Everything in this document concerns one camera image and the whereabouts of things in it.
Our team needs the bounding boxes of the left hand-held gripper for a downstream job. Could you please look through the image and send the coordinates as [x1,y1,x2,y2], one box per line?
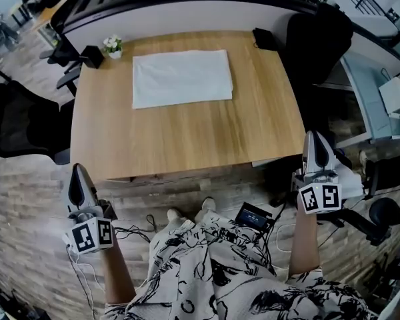
[65,163,118,255]

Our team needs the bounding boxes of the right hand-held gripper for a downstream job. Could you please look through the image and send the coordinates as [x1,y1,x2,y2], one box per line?
[291,130,343,215]

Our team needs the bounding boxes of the white long-sleeved shirt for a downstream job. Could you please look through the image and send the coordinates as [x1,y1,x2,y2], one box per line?
[131,49,234,110]

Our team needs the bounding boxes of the person's right forearm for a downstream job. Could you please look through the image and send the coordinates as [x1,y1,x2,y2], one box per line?
[287,207,322,277]

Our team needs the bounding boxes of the person's left forearm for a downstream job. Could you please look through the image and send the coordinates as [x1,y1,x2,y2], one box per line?
[99,237,137,305]

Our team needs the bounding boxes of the light blue glass desk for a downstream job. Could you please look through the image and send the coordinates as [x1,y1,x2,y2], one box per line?
[339,51,400,143]

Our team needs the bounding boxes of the black office chair base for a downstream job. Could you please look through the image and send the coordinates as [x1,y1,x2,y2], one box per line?
[319,151,400,247]

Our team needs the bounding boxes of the black device with screen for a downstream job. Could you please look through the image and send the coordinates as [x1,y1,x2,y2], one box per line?
[235,202,275,232]

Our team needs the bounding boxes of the black mesh office chair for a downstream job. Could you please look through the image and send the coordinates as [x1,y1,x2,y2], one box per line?
[0,79,76,166]

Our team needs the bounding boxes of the person's left white shoe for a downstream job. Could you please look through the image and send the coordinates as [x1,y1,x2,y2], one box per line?
[166,207,185,228]

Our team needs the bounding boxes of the person's white shoe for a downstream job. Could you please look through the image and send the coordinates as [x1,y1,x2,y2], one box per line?
[194,197,217,223]
[166,207,185,228]

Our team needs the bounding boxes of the white paper bag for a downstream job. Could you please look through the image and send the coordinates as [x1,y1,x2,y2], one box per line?
[377,76,400,119]

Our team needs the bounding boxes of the black high-back office chair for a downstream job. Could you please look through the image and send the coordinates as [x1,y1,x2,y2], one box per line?
[279,3,355,148]

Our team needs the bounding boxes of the person's right white shoe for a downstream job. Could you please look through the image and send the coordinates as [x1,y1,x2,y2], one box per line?
[194,197,217,223]

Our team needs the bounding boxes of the small black device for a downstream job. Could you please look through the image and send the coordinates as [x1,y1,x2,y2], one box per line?
[252,27,277,51]

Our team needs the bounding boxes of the black square box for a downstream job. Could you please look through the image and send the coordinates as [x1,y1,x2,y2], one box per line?
[79,45,105,70]

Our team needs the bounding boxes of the black chair with armrests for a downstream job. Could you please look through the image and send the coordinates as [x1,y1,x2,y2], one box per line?
[39,7,85,97]

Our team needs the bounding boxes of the person's patterned dress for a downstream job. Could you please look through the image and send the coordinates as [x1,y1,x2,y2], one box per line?
[101,211,378,320]

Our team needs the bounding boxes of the white flowers in pot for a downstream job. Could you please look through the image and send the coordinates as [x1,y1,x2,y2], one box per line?
[102,34,124,60]

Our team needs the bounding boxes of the white desk partition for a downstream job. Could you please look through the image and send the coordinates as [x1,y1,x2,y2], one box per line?
[61,0,400,50]

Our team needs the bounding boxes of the black floor cable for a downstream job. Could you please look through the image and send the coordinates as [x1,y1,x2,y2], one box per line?
[114,214,158,243]

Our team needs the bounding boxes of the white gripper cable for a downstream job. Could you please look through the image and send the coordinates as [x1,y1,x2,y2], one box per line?
[62,233,98,320]

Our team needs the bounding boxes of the white looped floor cable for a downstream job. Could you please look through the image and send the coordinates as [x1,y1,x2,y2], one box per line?
[275,223,298,253]

